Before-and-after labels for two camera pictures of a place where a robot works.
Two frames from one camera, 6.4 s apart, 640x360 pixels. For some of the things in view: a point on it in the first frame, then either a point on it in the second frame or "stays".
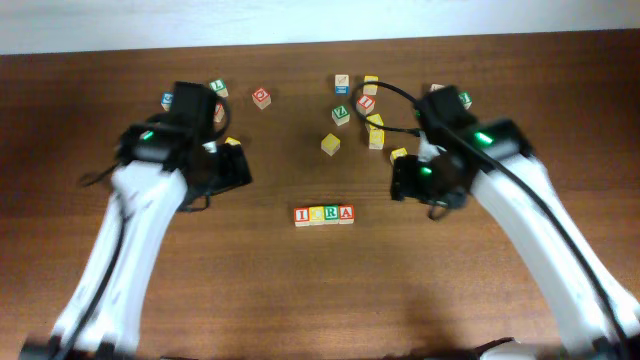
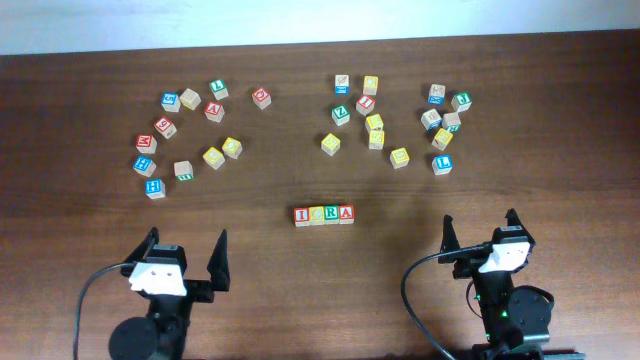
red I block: [301, 217] stays
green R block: [331, 214] stays
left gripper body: [234, 173] to [200, 292]
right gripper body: [419, 180] to [469, 268]
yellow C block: [316, 215] stays
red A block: [346, 214] stays
